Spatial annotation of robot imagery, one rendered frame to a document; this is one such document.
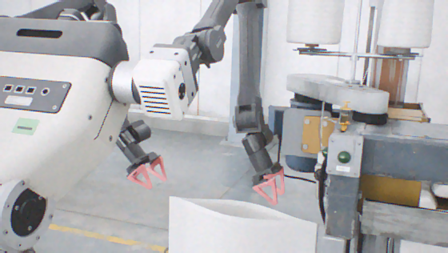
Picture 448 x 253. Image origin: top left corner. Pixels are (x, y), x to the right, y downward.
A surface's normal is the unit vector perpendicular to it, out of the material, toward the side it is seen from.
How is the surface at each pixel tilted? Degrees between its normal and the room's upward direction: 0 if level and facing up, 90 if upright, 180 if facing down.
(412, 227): 90
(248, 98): 72
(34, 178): 115
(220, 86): 90
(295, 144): 90
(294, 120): 90
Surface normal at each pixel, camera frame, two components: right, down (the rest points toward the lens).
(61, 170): 0.65, 0.57
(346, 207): -0.33, 0.18
